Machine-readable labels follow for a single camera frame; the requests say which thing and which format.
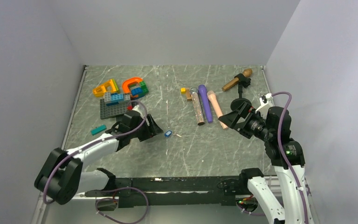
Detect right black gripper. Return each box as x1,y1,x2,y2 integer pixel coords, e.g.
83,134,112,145
219,100,273,141

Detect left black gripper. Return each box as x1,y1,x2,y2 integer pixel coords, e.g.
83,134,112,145
130,114,163,142

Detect blue key tag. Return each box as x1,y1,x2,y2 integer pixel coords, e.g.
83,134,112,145
165,131,172,138

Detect orange lego window piece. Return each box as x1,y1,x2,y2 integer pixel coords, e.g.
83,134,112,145
92,79,120,97

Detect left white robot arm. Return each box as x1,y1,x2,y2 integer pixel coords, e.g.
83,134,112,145
34,109,163,205

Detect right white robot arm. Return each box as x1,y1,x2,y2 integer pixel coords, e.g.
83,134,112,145
219,102,314,224

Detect pink microphone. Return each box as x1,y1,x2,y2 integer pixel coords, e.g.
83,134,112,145
207,91,223,118

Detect green blue lego bricks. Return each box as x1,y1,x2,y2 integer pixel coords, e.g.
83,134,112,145
131,81,149,99

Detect black microphone stand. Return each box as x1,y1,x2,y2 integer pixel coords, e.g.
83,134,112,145
230,73,252,111

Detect purple microphone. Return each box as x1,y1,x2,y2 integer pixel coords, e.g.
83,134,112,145
198,84,213,123

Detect orange lego arch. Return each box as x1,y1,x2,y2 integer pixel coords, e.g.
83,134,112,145
122,77,143,93

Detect glitter microphone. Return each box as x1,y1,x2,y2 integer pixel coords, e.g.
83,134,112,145
189,88,205,126

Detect dark grey lego baseplate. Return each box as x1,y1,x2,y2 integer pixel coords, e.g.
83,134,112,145
100,99,132,119

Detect brown small block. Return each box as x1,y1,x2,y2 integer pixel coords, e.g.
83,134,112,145
185,88,192,101

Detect blue grey lego stack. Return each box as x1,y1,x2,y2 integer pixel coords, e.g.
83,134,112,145
103,92,131,106

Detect gold microphone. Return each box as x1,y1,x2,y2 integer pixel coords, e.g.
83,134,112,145
222,69,253,91

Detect teal lego brick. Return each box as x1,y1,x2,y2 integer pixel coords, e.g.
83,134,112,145
90,125,107,136

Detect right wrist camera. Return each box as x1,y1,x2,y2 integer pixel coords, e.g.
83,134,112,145
256,93,274,116

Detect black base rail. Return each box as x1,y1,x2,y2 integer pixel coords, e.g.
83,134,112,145
85,176,251,208

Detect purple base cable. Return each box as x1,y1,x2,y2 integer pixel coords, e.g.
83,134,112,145
95,187,149,224

